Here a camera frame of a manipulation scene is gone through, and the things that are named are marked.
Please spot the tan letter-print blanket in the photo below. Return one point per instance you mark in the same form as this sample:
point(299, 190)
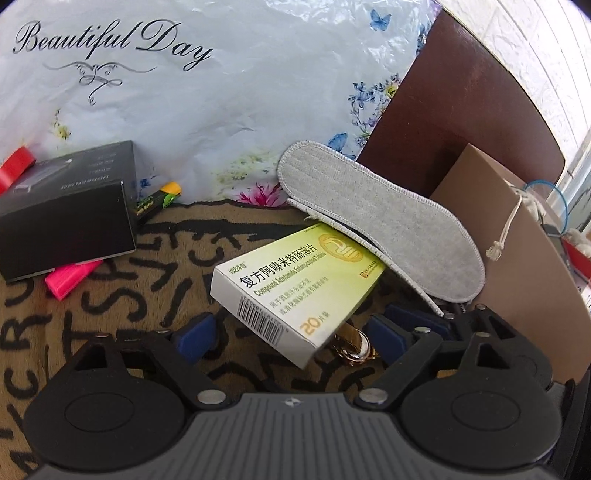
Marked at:
point(152, 272)

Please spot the white floral plastic bag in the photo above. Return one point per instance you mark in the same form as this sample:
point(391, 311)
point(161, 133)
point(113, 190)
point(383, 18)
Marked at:
point(231, 92)

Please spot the dark brown wooden board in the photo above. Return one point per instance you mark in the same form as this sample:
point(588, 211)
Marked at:
point(461, 101)

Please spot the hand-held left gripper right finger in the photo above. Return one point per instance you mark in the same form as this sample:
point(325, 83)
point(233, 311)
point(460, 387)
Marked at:
point(388, 340)

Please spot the red flat strip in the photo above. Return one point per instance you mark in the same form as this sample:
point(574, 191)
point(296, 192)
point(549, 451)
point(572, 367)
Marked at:
point(578, 256)

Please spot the dark green marker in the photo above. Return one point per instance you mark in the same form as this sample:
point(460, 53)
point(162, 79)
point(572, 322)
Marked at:
point(157, 198)

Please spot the gold wristwatch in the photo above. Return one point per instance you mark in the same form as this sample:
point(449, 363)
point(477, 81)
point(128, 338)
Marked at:
point(358, 350)

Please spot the pink highlighter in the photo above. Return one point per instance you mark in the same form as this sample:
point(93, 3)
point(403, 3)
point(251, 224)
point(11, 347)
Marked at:
point(69, 278)

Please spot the red tape roll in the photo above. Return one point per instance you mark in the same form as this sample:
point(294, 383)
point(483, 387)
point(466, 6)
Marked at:
point(16, 166)

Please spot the yellow-green medicine box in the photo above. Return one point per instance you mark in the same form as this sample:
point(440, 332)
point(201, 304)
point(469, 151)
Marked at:
point(286, 286)

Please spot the dotted grey insole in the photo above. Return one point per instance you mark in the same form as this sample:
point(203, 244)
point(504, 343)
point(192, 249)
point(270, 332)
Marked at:
point(318, 217)

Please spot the plain grey insole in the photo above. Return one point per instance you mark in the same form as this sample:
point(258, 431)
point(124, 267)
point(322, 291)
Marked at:
point(378, 217)

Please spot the clear lid with blue rim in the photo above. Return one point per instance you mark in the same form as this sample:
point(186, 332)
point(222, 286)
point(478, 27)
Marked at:
point(549, 203)

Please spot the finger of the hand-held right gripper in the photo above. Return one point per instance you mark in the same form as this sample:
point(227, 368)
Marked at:
point(425, 318)

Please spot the black rectangular box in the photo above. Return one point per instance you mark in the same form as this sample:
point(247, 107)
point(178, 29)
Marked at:
point(69, 221)

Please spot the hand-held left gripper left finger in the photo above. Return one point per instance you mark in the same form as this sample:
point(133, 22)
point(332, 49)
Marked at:
point(198, 340)

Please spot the brown cardboard box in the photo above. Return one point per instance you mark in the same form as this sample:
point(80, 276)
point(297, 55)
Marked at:
point(517, 258)

